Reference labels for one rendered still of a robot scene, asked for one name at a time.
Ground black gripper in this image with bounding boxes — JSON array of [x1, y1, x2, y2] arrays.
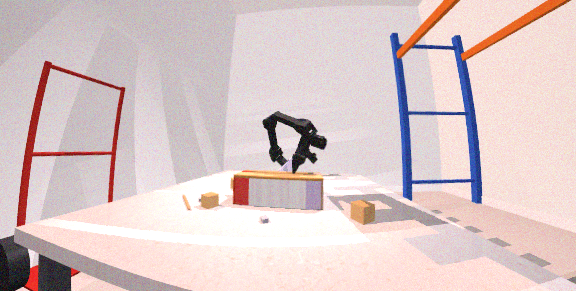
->
[[292, 142, 310, 173]]

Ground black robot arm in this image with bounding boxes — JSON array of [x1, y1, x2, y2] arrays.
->
[[262, 111, 328, 168]]

